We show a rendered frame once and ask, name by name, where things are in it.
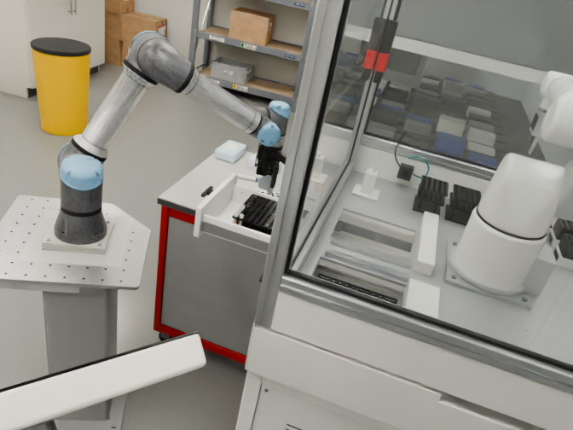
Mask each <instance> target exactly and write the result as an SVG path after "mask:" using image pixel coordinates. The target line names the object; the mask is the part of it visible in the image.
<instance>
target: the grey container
mask: <svg viewBox="0 0 573 430"><path fill-rule="evenodd" d="M253 66H254V64H251V63H247V62H243V61H237V60H234V59H230V58H227V57H223V56H219V57H218V58H216V59H215V60H213V61H211V74H210V76H212V77H213V78H220V79H223V80H227V81H230V82H234V83H237V84H246V83H247V82H248V81H249V80H251V79H252V72H253Z"/></svg>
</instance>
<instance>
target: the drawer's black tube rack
mask: <svg viewBox="0 0 573 430"><path fill-rule="evenodd" d="M255 197H256V198H255V199H254V200H253V201H252V202H251V204H250V205H249V206H247V208H246V209H245V211H244V212H243V213H242V214H244V217H243V219H241V218H240V215H239V217H238V221H237V223H236V224H238V225H239V220H240V221H242V225H241V226H243V227H246V228H248V229H251V230H256V231H259V232H262V233H264V234H267V235H271V232H272V228H273V223H274V219H275V211H276V207H277V202H278V201H275V200H270V199H267V198H264V197H262V196H259V195H257V196H255ZM267 202H268V203H267ZM265 204H266V205H265ZM272 204H273V205H272Z"/></svg>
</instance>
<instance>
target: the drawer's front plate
mask: <svg viewBox="0 0 573 430"><path fill-rule="evenodd" d="M237 177H238V174H235V173H232V174H231V175H230V176H229V177H228V178H227V179H226V180H225V181H224V182H222V183H221V184H220V185H219V186H218V187H217V188H216V189H215V190H214V191H213V192H212V193H210V194H209V195H208V196H207V197H206V198H205V199H204V200H203V201H202V202H201V203H200V204H199V205H198V206H197V207H196V213H195V222H194V236H196V237H200V236H201V235H202V234H203V233H204V232H202V231H201V228H202V221H203V217H204V215H205V214H207V215H210V216H213V217H216V215H218V213H220V211H222V209H224V207H226V205H227V204H228V203H229V202H230V201H231V200H232V194H233V188H234V185H235V184H236V183H237Z"/></svg>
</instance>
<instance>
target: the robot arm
mask: <svg viewBox="0 0 573 430"><path fill-rule="evenodd" d="M123 66H124V71H123V72H122V74H121V75H120V77H119V79H118V80H117V82H116V83H115V85H114V86H113V87H112V89H111V90H110V92H109V93H108V95H107V97H106V98H105V100H104V101H103V103H102V104H101V105H100V107H99V108H98V110H97V111H96V113H95V115H94V116H93V118H92V120H91V121H90V122H89V124H88V125H87V127H86V128H85V130H84V132H83V133H82V134H78V135H75V136H74V137H73V138H72V140H71V141H70V142H69V143H67V144H66V145H64V146H63V147H62V149H61V151H60V152H59V154H58V158H57V165H58V168H59V175H60V183H61V209H60V212H59V214H58V217H57V219H56V221H55V226H54V234H55V237H56V238H57V239H59V240H60V241H63V242H65V243H68V244H73V245H88V244H92V243H96V242H98V241H101V240H102V239H104V238H105V236H106V235H107V223H106V221H105V218H104V216H103V213H102V190H103V179H104V171H103V166H102V165H103V163H104V162H105V160H106V159H107V157H108V153H107V148H108V147H109V145H110V144H111V142H112V141H113V139H114V138H115V137H116V136H117V134H118V133H119V131H120V129H121V128H122V126H123V125H124V123H125V121H126V120H127V119H128V118H129V116H130V115H131V113H132V112H133V110H134V109H135V107H136V105H137V104H138V102H139V101H140V100H141V99H142V97H143V95H144V94H145V92H146V91H147V90H148V88H149V87H154V86H156V85H157V84H158V83H160V84H162V85H163V86H165V87H167V88H169V89H171V90H173V91H175V92H176V93H177V94H182V93H184V94H185V95H187V96H189V97H191V98H192V99H194V100H196V101H197V102H198V103H200V104H202V105H203V106H205V107H206V108H209V109H210V110H211V111H212V112H214V113H216V114H218V115H219V116H221V117H223V118H224V119H226V120H227V121H229V122H230V123H232V124H233V125H236V127H237V128H239V129H242V130H243V131H245V132H246V133H248V134H249V135H251V136H253V137H255V138H256V139H258V141H259V144H258V153H257V155H256V160H255V166H256V167H257V170H256V174H257V175H261V176H263V177H259V178H258V183H259V184H258V187H259V188H260V189H264V190H267V192H268V195H270V194H271V193H272V192H273V190H274V187H275V183H276V178H277V175H278V171H279V163H280V162H281V163H283V164H284V165H285V164H286V159H287V155H286V154H285V153H283V152H282V151H281V150H282V148H283V145H284V141H285V137H286V133H287V125H288V120H289V118H290V117H289V116H290V106H289V105H288V104H287V103H286V102H282V101H272V102H271V103H270V104H269V107H249V106H248V105H246V104H245V103H244V102H242V101H241V100H240V99H238V98H237V97H235V96H233V95H232V94H230V93H229V92H227V91H226V90H225V89H223V88H222V87H220V86H219V85H217V84H215V83H214V82H212V81H211V80H209V79H208V78H207V77H205V76H204V75H203V74H201V73H199V72H198V71H196V66H195V65H194V64H193V63H191V62H190V61H188V60H187V59H186V58H185V57H184V56H182V55H181V54H180V53H179V51H178V50H177V49H176V48H175V47H174V46H173V45H172V44H171V43H170V42H169V40H168V39H167V38H166V37H165V36H164V35H162V34H160V33H158V32H153V31H145V32H141V33H139V34H137V35H136V36H135V37H134V39H133V40H132V43H131V46H130V52H129V54H128V55H127V56H126V57H125V59H124V61H123ZM257 158H258V162H257ZM256 162H257V164H256Z"/></svg>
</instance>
